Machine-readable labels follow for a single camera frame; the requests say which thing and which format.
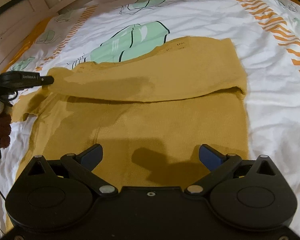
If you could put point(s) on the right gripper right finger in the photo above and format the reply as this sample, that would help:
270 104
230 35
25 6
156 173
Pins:
220 167

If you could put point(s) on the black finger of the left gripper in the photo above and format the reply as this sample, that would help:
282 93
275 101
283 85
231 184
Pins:
24 80

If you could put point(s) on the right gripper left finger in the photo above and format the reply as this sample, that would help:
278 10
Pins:
80 167

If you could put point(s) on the mustard yellow knit garment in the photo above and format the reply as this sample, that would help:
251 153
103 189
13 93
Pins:
150 114

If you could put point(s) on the orange under sheet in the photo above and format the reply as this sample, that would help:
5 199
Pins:
28 41

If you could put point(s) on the white leaf-print bedspread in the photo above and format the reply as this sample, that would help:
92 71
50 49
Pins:
266 36

